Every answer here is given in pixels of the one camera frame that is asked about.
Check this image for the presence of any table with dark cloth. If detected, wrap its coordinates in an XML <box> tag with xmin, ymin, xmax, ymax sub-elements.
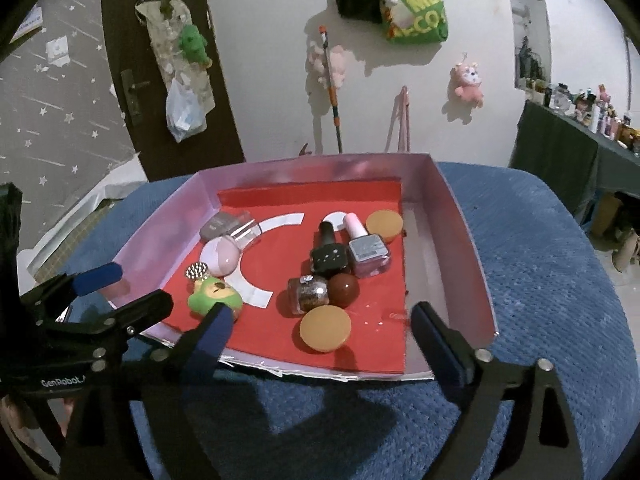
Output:
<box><xmin>509</xmin><ymin>100</ymin><xmax>640</xmax><ymax>241</ymax></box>

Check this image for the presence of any brown glossy ball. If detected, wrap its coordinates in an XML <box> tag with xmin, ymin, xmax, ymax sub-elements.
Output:
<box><xmin>327</xmin><ymin>272</ymin><xmax>361</xmax><ymax>309</ymax></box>

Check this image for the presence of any clear plastic bag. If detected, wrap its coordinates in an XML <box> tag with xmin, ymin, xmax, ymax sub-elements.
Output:
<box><xmin>166</xmin><ymin>77</ymin><xmax>207</xmax><ymax>143</ymax></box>

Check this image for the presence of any door handle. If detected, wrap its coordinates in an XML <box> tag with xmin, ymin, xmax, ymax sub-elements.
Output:
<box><xmin>120</xmin><ymin>69</ymin><xmax>152</xmax><ymax>122</ymax></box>

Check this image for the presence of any large orange round puck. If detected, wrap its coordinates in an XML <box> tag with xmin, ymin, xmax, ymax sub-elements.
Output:
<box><xmin>299</xmin><ymin>305</ymin><xmax>352</xmax><ymax>353</ymax></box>

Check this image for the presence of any glitter nail polish bottle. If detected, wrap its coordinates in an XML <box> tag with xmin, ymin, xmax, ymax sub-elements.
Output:
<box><xmin>286</xmin><ymin>275</ymin><xmax>331</xmax><ymax>316</ymax></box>

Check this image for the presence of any blue textured blanket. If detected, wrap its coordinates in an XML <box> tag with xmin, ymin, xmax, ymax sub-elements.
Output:
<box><xmin>30</xmin><ymin>160</ymin><xmax>631</xmax><ymax>480</ymax></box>

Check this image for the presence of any pink bear plush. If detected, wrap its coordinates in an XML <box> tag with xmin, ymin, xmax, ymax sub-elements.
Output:
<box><xmin>449</xmin><ymin>60</ymin><xmax>485</xmax><ymax>108</ymax></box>

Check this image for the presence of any green dinosaur plush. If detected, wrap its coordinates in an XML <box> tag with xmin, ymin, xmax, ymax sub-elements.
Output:
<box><xmin>178</xmin><ymin>24</ymin><xmax>213</xmax><ymax>70</ymax></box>

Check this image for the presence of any pink rabbit plush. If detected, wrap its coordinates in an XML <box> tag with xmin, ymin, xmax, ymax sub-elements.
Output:
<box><xmin>306</xmin><ymin>40</ymin><xmax>348</xmax><ymax>88</ymax></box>

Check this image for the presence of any small cardboard box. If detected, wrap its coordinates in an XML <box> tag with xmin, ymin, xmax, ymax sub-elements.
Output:
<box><xmin>592</xmin><ymin>192</ymin><xmax>626</xmax><ymax>236</ymax></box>

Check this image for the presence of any white wall sticker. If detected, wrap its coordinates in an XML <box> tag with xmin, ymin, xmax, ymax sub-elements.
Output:
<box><xmin>46</xmin><ymin>37</ymin><xmax>71</xmax><ymax>67</ymax></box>

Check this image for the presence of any green tote bag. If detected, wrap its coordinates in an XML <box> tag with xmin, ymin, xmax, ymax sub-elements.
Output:
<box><xmin>378</xmin><ymin>0</ymin><xmax>449</xmax><ymax>45</ymax></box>

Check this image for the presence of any clear round dish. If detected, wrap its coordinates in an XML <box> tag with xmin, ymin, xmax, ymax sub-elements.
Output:
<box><xmin>227</xmin><ymin>210</ymin><xmax>263</xmax><ymax>253</ymax></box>

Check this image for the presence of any group of cosmetic bottles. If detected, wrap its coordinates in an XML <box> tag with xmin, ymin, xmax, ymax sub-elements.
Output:
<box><xmin>520</xmin><ymin>77</ymin><xmax>640</xmax><ymax>153</ymax></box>

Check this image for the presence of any lilac earbuds case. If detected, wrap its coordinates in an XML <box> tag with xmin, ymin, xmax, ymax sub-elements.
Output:
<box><xmin>201</xmin><ymin>237</ymin><xmax>241</xmax><ymax>277</ymax></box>

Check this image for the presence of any red paper sheet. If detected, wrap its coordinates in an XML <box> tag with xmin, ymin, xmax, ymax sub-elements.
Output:
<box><xmin>167</xmin><ymin>180</ymin><xmax>407</xmax><ymax>376</ymax></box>

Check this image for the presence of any pink clothes hanger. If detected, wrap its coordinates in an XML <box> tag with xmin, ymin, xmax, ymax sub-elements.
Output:
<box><xmin>384</xmin><ymin>85</ymin><xmax>412</xmax><ymax>155</ymax></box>

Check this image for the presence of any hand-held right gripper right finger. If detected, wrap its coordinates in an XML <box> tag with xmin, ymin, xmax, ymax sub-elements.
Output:
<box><xmin>411</xmin><ymin>301</ymin><xmax>586</xmax><ymax>480</ymax></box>

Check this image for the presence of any purple cardboard box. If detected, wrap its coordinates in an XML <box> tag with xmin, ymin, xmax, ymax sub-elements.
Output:
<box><xmin>107</xmin><ymin>154</ymin><xmax>500</xmax><ymax>381</ymax></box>

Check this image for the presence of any wall mirror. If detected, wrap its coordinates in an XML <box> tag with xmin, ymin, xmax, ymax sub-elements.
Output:
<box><xmin>502</xmin><ymin>0</ymin><xmax>553</xmax><ymax>93</ymax></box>

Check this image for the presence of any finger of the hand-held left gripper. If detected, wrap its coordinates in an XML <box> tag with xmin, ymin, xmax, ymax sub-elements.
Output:
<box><xmin>40</xmin><ymin>288</ymin><xmax>174</xmax><ymax>346</ymax></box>
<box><xmin>17</xmin><ymin>262</ymin><xmax>124</xmax><ymax>311</ymax></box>

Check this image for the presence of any patterned hanging door organizer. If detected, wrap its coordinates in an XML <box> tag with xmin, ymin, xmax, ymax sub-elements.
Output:
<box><xmin>135</xmin><ymin>0</ymin><xmax>216</xmax><ymax>111</ymax></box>

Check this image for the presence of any pink nail polish bottle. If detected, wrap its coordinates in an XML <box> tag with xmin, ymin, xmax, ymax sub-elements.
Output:
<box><xmin>342</xmin><ymin>212</ymin><xmax>392</xmax><ymax>278</ymax></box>

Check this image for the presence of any mop stick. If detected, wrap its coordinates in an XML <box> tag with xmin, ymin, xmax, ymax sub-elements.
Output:
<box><xmin>319</xmin><ymin>25</ymin><xmax>345</xmax><ymax>155</ymax></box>

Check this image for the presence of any black nail polish bottle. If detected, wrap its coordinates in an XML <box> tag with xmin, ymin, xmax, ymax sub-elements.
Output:
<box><xmin>309</xmin><ymin>221</ymin><xmax>351</xmax><ymax>277</ymax></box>

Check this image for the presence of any dark wooden door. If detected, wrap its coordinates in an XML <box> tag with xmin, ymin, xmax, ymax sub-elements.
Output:
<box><xmin>100</xmin><ymin>0</ymin><xmax>247</xmax><ymax>183</ymax></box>

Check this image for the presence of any green frog toy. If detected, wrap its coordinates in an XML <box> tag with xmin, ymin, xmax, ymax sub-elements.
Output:
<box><xmin>187</xmin><ymin>276</ymin><xmax>244</xmax><ymax>322</ymax></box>

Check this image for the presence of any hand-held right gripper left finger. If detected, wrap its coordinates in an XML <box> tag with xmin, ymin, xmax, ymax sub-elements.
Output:
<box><xmin>62</xmin><ymin>302</ymin><xmax>236</xmax><ymax>480</ymax></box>

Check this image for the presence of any small orange round puck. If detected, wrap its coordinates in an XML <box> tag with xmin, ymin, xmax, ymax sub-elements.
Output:
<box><xmin>365</xmin><ymin>210</ymin><xmax>405</xmax><ymax>245</ymax></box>

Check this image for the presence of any brown compact case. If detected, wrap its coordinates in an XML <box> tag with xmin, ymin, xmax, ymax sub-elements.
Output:
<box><xmin>200</xmin><ymin>211</ymin><xmax>238</xmax><ymax>242</ymax></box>

